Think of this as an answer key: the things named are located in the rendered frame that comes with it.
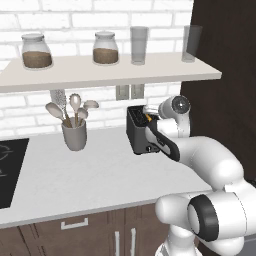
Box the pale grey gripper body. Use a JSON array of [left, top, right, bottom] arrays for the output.
[[143, 104, 162, 115]]

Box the black toaster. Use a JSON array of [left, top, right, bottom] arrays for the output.
[[125, 105, 163, 156]]

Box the pale wooden spoon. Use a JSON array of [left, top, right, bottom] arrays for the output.
[[76, 107, 90, 128], [45, 101, 69, 128], [82, 99, 100, 112], [68, 93, 82, 128]]

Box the clear drinking glass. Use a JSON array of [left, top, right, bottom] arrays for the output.
[[181, 24, 203, 64], [129, 25, 150, 66]]

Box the glass jar with brown contents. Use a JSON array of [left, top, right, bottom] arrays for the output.
[[20, 32, 54, 70], [91, 30, 120, 66]]

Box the grey utensil pot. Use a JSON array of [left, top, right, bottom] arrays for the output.
[[61, 118, 89, 152]]

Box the dark brown tall cabinet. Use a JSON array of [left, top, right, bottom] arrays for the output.
[[180, 0, 256, 183]]

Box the brown cupboard door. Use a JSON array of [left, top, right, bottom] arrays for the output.
[[123, 203, 172, 256], [108, 208, 126, 256]]

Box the black hob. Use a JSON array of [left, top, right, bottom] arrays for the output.
[[0, 137, 31, 210]]

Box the brown drawer front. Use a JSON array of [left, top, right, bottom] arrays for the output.
[[18, 210, 110, 256]]

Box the grey wall socket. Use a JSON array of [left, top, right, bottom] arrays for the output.
[[115, 83, 146, 101]]

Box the pale wall shelf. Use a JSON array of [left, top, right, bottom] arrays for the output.
[[0, 51, 223, 94]]

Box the white cupboard door handle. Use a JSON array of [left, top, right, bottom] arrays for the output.
[[130, 227, 137, 256], [114, 230, 121, 256]]

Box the white drawer handle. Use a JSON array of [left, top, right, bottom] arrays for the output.
[[60, 217, 90, 231]]

